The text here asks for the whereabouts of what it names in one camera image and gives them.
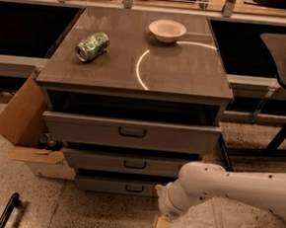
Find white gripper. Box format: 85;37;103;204
155;182;189;228

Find grey bottom drawer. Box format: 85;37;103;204
74;176;157;197

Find grey drawer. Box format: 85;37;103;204
74;176;157;197
43;112;221;154
63;148;190;177

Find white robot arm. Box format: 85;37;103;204
156;162;286;228

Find grey top drawer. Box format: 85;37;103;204
43;112;221;154

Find grey middle drawer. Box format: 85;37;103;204
63;148;190;177

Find grey drawer cabinet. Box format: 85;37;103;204
36;7;233;184

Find open cardboard box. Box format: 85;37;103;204
0;74;75;180

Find cans inside cardboard box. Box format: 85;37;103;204
38;133;62;152

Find black bar on floor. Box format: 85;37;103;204
0;193;21;228

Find green soda can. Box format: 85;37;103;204
75;32;110;62

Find white bowl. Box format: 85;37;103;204
149;20;186;43

